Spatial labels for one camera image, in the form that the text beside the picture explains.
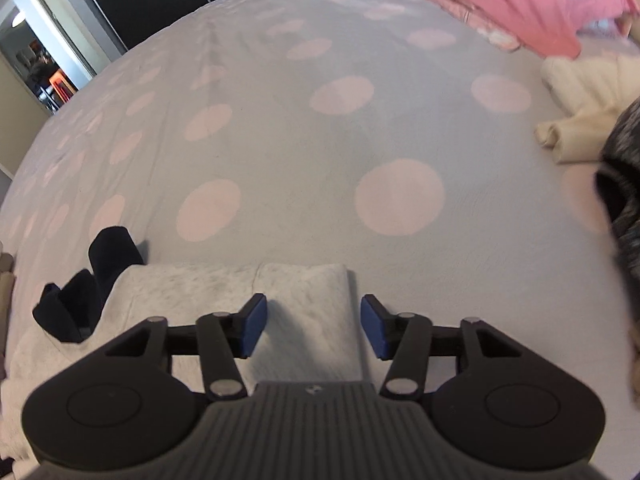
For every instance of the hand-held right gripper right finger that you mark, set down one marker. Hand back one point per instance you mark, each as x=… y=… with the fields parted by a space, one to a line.
x=372 y=325

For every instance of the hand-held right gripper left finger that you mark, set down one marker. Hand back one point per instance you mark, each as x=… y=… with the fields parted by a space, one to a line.
x=255 y=322

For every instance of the grey fleece sweatshirt navy cuffs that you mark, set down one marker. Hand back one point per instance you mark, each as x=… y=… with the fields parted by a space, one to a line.
x=175 y=290

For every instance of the bed with polka dot sheet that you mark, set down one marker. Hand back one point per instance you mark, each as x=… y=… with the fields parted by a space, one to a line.
x=300 y=160

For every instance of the dark floral garment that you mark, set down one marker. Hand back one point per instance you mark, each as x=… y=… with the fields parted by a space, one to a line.
x=625 y=200

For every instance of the orange stool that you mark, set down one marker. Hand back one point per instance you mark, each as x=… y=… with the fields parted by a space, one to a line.
x=62 y=85

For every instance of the beige room door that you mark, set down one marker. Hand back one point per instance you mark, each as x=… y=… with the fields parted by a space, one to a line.
x=20 y=120

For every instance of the pink patterned pillow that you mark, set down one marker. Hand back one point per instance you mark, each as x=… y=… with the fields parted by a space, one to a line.
x=480 y=25

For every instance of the cream garment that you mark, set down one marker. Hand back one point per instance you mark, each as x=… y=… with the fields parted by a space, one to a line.
x=585 y=85

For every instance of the black sliding door wardrobe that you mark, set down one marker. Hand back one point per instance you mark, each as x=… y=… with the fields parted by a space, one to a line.
x=150 y=0

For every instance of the round ceiling light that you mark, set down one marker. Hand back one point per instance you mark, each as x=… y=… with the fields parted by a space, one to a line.
x=18 y=17

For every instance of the cream padded headboard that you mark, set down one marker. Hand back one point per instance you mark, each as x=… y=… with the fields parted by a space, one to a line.
x=631 y=27

